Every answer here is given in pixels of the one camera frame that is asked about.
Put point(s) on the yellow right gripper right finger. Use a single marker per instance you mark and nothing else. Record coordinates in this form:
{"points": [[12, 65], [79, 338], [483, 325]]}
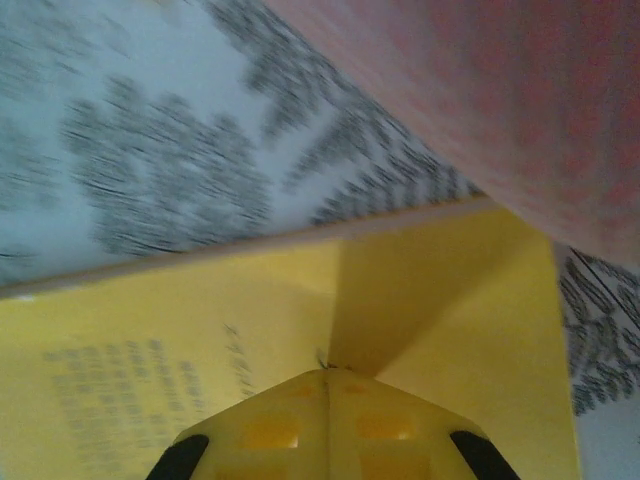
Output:
{"points": [[400, 440]]}

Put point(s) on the yellow book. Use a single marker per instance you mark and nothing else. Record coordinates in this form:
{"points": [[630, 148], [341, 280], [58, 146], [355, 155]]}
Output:
{"points": [[150, 310]]}

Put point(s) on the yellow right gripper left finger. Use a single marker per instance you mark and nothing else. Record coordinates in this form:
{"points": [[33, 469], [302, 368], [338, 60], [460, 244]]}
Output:
{"points": [[260, 435]]}

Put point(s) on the pink backpack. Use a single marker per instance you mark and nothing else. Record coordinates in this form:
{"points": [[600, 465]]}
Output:
{"points": [[500, 100]]}

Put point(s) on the floral tablecloth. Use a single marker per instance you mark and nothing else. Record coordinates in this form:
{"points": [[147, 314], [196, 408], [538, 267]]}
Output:
{"points": [[100, 75]]}

